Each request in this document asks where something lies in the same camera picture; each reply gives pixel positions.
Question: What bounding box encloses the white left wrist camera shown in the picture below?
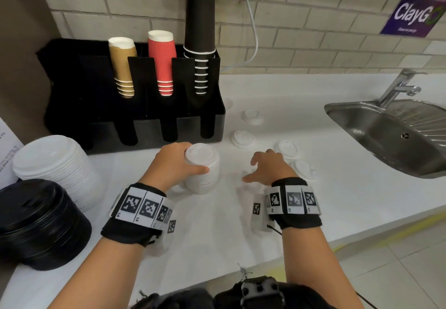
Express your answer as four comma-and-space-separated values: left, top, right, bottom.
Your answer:
151, 214, 177, 249

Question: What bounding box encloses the black chest camera mount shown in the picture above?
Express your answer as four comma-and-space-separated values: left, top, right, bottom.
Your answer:
129, 276, 339, 309

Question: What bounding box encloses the stack of black paper cups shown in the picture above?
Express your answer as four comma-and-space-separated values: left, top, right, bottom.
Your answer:
183, 0, 216, 96

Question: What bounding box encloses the stack of red paper cups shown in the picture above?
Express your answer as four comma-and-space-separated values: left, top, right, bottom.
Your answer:
147, 30, 177, 97

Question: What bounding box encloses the steel faucet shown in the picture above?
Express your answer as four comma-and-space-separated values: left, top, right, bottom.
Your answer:
376, 68, 427, 109

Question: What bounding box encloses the white power cable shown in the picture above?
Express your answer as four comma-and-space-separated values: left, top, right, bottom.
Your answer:
220, 0, 259, 73

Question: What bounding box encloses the black cup and lid organizer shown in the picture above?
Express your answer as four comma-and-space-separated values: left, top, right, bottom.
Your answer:
36, 38, 226, 155

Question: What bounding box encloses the stack of gold paper cups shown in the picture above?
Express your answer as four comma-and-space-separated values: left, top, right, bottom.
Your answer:
108, 37, 138, 99

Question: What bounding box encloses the right marker wristband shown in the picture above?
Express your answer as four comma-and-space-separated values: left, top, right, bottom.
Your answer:
263, 177, 323, 231

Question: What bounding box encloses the person's left hand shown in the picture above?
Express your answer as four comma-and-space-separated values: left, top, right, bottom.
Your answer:
139, 142, 210, 193

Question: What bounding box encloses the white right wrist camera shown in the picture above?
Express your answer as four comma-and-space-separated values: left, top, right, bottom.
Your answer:
250, 197, 276, 233

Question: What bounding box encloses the purple wall sign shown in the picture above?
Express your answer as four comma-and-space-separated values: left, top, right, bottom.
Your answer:
380, 0, 446, 38

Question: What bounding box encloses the microwave safety poster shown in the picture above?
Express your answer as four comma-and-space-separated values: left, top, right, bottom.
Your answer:
0, 117, 24, 189

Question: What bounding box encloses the person's right forearm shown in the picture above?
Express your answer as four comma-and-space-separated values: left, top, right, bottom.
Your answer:
281, 227, 365, 309

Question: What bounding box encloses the stack of white lids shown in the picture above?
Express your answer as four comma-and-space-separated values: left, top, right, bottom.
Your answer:
13, 135, 104, 214
183, 143, 221, 194

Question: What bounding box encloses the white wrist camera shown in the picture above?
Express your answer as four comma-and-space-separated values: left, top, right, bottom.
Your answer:
250, 197, 276, 233
151, 214, 177, 249

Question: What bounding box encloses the steel sink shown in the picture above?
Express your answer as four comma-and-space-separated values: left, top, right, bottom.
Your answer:
324, 99, 446, 180

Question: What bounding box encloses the stack of black lids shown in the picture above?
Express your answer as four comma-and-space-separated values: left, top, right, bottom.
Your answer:
0, 179, 92, 271

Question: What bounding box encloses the person's left forearm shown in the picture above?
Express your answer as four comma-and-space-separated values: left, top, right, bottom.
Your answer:
47, 237, 147, 309

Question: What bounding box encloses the person's right hand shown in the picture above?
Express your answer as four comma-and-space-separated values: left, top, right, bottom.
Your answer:
242, 149, 299, 187

